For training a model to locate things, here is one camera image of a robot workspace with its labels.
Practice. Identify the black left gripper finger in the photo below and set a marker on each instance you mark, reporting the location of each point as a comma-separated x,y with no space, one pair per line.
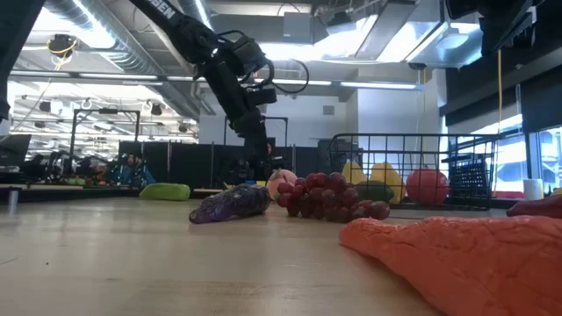
250,153
262,153

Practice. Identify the pink peach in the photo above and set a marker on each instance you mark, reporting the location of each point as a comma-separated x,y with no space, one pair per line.
285,177

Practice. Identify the purple eggplant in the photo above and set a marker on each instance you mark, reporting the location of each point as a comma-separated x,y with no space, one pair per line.
232,204

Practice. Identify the red grape bunch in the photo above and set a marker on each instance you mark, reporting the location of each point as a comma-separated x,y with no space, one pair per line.
325,193

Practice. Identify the yellow pear with stem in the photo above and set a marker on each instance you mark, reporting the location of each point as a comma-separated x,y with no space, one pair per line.
352,174

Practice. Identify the green cucumber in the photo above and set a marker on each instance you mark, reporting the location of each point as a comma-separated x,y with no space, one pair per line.
164,191

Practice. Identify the dark green avocado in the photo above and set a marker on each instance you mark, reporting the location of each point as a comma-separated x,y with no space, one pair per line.
373,192

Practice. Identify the yellow plastic fruit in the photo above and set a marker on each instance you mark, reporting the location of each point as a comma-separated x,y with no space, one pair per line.
388,180

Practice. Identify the red apple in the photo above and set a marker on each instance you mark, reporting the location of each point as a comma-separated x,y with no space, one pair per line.
428,186

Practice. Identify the orange carrot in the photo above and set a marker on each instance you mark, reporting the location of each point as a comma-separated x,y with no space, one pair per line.
461,263

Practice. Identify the red chili pepper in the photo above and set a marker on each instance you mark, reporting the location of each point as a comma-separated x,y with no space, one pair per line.
540,207

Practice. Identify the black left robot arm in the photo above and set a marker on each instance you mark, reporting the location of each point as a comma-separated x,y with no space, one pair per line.
175,22

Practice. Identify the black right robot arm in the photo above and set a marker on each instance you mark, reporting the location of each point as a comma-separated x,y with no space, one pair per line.
505,26

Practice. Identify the person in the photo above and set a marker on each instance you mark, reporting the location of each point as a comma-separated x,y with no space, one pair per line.
134,171
276,164

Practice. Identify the black ceiling spotlight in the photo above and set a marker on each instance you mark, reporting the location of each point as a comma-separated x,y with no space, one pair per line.
156,109
182,127

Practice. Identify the grey ceiling box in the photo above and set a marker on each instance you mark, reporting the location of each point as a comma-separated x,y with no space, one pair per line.
298,26

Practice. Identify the long ceiling light tube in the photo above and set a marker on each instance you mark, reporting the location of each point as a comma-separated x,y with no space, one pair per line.
373,84

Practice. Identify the black ceiling-mounted device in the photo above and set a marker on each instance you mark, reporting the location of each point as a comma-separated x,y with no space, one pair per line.
61,45

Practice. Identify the cluttered background table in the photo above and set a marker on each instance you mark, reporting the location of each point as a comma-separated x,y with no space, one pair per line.
66,193

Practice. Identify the dark computer monitor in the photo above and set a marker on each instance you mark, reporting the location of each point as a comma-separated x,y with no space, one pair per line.
15,149

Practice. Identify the white cup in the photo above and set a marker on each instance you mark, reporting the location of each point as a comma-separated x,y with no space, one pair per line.
533,189

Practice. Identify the black rig frame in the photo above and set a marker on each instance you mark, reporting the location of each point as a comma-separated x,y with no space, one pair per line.
281,117
105,111

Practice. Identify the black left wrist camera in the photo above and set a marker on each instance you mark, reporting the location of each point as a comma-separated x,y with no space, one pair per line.
250,55

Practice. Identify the black partition wall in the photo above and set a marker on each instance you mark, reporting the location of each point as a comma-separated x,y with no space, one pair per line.
197,167

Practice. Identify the grey wall speaker box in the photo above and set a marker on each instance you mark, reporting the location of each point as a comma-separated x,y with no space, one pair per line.
328,109

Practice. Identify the narrow silver ventilation duct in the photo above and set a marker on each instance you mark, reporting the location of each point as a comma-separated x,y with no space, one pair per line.
197,11

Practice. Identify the large silver ventilation duct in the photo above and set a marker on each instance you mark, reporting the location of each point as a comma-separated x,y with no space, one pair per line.
110,44

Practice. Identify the wall security camera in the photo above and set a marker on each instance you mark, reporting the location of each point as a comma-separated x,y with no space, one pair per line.
417,66

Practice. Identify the wide rectangular silver duct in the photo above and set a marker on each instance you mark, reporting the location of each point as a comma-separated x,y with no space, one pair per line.
439,39

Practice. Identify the short grey post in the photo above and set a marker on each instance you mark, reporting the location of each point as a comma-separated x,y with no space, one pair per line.
13,202

